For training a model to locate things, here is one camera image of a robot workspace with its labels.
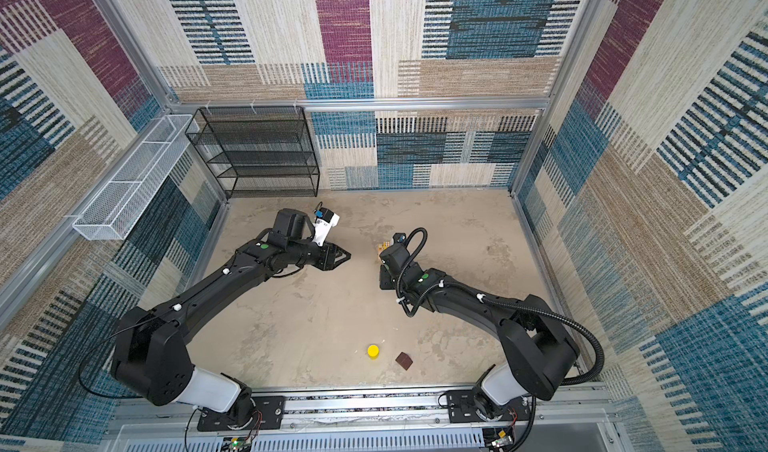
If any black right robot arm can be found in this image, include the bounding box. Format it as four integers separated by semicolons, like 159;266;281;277
379;243;580;420

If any black corrugated cable conduit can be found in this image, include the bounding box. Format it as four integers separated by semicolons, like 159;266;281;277
395;227;606;452

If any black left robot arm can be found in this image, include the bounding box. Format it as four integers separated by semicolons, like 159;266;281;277
110;207;351;430

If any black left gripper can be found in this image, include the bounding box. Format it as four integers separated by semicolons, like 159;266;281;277
287;239;352;272

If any white wire mesh basket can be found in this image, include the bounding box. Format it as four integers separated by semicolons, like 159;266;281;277
73;115;192;241

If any black wire shelf rack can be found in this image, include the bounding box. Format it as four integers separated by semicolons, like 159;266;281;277
184;106;320;199

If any dark brown square block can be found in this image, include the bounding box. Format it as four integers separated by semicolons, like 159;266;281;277
395;352;413;370

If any yellow cylinder block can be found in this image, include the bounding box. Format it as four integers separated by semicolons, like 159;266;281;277
366;344;380;359

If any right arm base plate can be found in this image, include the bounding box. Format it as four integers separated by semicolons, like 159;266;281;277
437;389;530;423

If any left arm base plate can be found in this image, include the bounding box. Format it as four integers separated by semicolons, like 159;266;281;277
196;395;286;433

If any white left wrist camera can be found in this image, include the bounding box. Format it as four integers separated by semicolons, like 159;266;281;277
313;202;340;247

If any aluminium front rail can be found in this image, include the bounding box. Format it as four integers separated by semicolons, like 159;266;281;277
99;383;633;451

